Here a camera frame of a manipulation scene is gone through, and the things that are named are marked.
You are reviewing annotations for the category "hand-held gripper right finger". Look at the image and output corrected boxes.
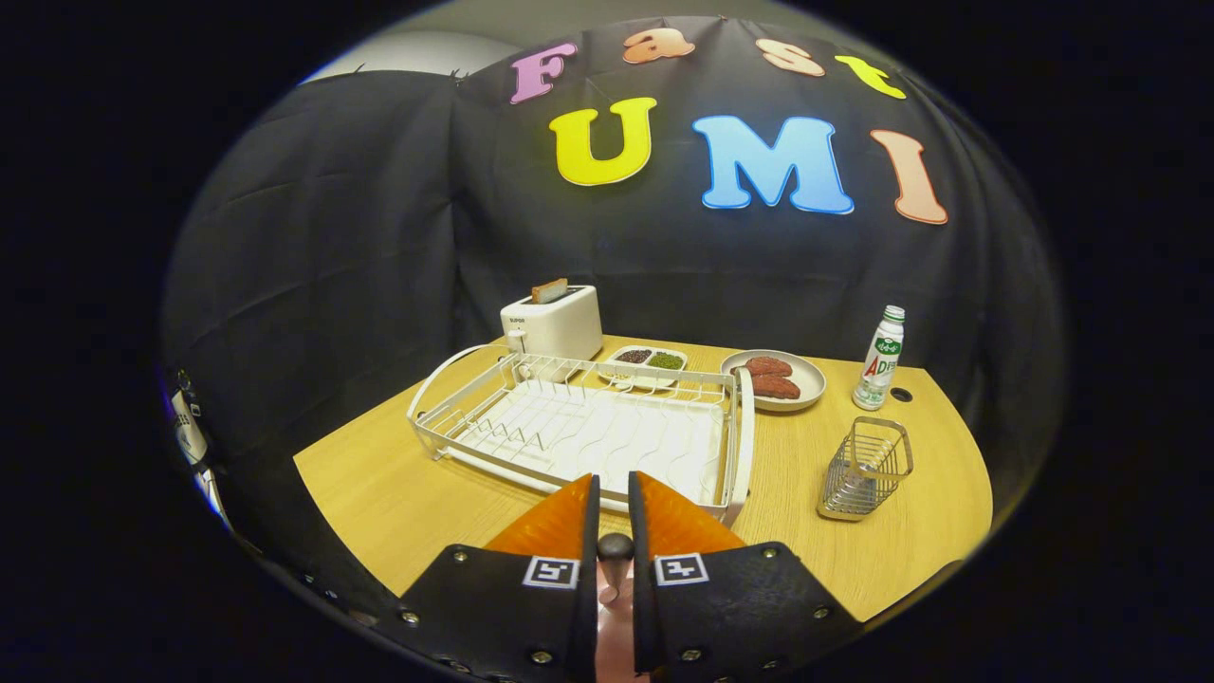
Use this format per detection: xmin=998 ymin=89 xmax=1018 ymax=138
xmin=628 ymin=471 xmax=866 ymax=683

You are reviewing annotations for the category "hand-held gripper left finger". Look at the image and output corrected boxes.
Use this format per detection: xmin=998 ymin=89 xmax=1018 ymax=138
xmin=398 ymin=474 xmax=601 ymax=683

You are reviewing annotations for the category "pink plate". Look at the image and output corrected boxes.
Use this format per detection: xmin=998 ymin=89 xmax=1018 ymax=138
xmin=596 ymin=560 xmax=651 ymax=683

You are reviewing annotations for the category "spoon with brown handle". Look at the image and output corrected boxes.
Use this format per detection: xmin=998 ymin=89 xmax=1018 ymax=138
xmin=597 ymin=532 xmax=635 ymax=608

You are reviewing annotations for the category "white wire dish rack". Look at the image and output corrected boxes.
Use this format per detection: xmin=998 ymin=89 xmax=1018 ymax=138
xmin=407 ymin=343 xmax=757 ymax=526

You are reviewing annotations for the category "silver wire basket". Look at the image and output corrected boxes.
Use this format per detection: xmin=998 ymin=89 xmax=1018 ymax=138
xmin=817 ymin=416 xmax=914 ymax=523

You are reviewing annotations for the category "white divided dish with beans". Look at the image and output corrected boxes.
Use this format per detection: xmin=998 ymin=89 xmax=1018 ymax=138
xmin=598 ymin=345 xmax=689 ymax=390

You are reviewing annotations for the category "beige plate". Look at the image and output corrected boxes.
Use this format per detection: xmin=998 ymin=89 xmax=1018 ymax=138
xmin=720 ymin=349 xmax=827 ymax=413

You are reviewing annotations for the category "white toaster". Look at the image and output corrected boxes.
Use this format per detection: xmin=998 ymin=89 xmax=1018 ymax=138
xmin=500 ymin=286 xmax=604 ymax=361

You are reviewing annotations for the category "white bottle with green label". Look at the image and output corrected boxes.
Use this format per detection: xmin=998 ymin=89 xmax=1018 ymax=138
xmin=852 ymin=305 xmax=906 ymax=412

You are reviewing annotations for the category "black backdrop cloth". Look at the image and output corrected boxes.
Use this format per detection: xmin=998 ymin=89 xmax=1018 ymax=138
xmin=159 ymin=14 xmax=1068 ymax=570

